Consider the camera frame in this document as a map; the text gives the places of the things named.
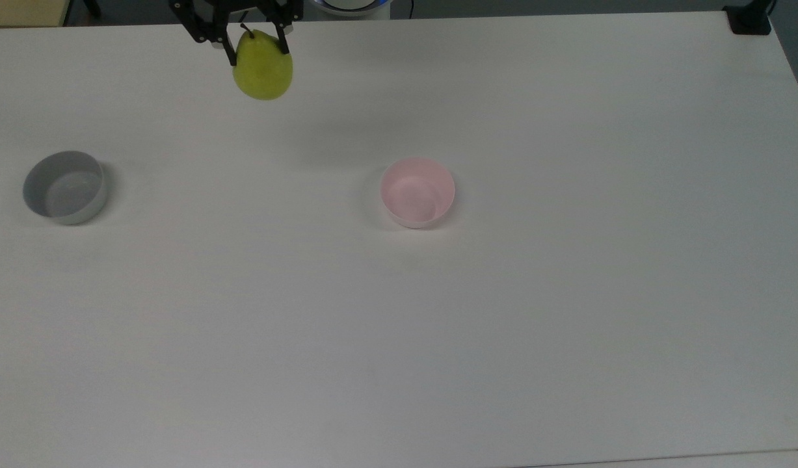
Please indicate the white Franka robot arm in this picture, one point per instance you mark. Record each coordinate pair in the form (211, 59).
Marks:
(350, 5)

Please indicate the green pear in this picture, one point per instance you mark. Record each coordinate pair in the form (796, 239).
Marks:
(263, 68)

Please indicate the tan wooden board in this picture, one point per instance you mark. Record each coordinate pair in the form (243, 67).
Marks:
(21, 12)

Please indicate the black stand leg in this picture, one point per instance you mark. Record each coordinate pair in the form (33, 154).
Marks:
(92, 6)

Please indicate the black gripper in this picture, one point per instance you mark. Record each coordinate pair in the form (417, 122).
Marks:
(239, 5)

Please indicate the pink plastic bowl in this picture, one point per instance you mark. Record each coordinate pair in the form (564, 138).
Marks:
(417, 195)

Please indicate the grey plastic bowl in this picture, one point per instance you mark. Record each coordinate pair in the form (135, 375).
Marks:
(64, 188)

